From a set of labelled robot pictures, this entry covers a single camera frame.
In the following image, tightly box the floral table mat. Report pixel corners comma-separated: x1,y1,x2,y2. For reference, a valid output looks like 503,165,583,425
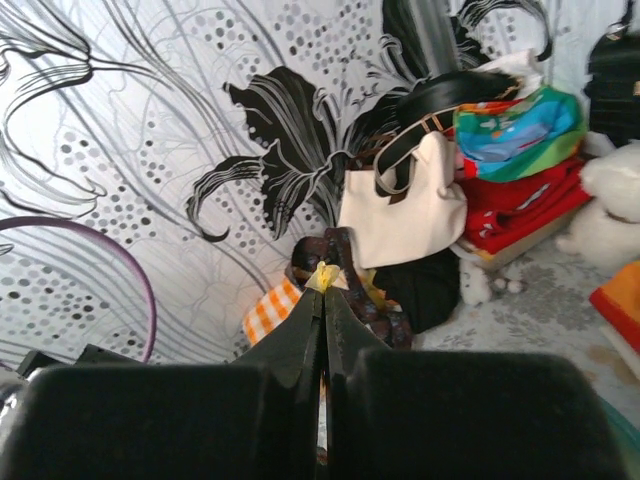
414,240,639,425

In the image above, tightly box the white sheep plush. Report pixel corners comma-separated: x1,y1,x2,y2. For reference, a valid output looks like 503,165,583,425
555,142,639,273

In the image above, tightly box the orange checkered towel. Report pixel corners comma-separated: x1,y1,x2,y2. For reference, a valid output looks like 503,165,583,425
243,277,301,346

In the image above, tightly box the teal trash bin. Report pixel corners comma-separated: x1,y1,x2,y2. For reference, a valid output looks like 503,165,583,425
600,398,640,480

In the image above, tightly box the red cloth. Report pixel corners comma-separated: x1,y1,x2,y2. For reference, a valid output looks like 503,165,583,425
460,156,590,254

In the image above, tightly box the cream tote bag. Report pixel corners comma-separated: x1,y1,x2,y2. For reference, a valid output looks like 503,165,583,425
338,132,467,269

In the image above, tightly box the black handbag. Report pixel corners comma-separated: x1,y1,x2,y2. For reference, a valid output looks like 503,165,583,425
584,23,639,147

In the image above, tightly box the colourful scarf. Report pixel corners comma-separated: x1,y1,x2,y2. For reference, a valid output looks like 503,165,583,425
453,86,586,183

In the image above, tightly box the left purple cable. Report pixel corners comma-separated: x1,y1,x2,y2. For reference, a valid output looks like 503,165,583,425
0,215,159,365

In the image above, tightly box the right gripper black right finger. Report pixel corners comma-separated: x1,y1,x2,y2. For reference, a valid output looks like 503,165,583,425
324,289,627,479

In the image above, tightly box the brown patterned bag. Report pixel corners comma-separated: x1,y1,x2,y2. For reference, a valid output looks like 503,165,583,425
286,228,413,350

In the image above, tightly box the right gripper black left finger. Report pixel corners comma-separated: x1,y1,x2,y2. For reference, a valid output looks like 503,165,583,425
1,290,324,479

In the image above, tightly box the rainbow striped cloth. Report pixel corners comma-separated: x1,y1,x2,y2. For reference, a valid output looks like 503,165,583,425
589,261,639,353

